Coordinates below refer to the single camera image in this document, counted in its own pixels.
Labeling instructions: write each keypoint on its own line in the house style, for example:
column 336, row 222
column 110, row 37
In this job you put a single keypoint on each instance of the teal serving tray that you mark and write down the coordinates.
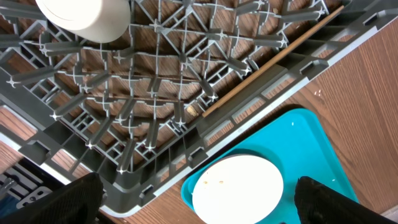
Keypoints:
column 296, row 143

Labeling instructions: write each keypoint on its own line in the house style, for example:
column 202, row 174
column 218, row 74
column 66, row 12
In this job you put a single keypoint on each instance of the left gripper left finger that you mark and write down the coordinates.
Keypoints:
column 77, row 202

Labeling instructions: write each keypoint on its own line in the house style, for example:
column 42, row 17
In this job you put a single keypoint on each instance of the wooden chopstick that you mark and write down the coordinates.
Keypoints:
column 273, row 61

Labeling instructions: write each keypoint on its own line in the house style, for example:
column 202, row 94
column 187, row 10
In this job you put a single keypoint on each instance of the grey plastic dish rack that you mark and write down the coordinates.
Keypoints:
column 142, row 146

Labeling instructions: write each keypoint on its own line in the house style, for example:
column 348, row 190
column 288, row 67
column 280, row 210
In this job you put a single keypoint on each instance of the white cup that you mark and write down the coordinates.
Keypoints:
column 100, row 21

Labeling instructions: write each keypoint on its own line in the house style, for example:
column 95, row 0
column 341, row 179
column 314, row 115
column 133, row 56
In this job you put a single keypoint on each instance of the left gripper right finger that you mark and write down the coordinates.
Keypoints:
column 319, row 204

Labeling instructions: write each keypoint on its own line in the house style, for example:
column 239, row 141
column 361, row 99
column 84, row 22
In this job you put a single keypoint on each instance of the large white dinner plate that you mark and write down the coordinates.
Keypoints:
column 238, row 189

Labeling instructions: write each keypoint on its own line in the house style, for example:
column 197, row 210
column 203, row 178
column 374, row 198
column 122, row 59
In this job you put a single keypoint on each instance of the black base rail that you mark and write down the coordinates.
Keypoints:
column 24, row 183

